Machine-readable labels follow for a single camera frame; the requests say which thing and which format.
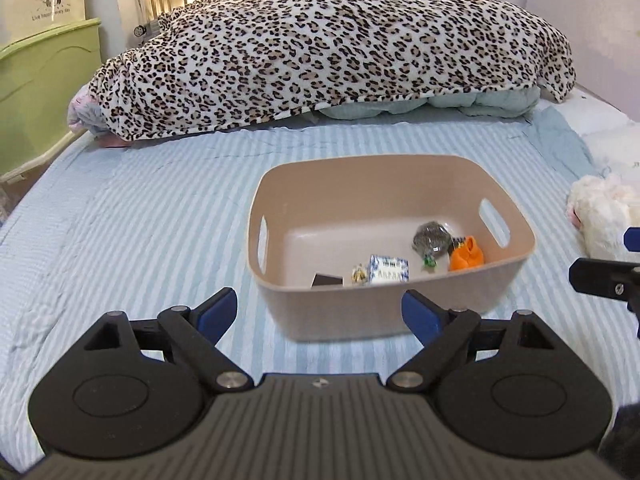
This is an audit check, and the orange knitted pouch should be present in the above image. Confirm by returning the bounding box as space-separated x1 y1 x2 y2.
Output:
449 236 485 271

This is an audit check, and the blue white porcelain-pattern box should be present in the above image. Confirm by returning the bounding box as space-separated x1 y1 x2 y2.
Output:
368 255 410 284

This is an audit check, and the clear bag of dried herbs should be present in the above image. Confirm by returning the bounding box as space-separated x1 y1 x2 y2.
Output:
412 221 452 269

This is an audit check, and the leopard print hair scrunchie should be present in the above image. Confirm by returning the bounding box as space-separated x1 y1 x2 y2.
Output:
352 264 369 285

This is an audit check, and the small black box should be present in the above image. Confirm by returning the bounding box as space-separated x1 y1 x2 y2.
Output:
311 273 344 287

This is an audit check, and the white plush toy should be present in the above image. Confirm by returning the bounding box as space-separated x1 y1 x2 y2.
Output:
566 174 639 263

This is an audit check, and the beige plastic storage basket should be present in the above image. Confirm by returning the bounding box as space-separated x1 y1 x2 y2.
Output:
247 154 535 341

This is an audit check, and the pink cloth under blanket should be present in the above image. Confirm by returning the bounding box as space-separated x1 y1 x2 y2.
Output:
66 84 131 148

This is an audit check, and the leopard print blanket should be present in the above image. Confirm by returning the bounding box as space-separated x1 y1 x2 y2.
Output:
88 0 576 142

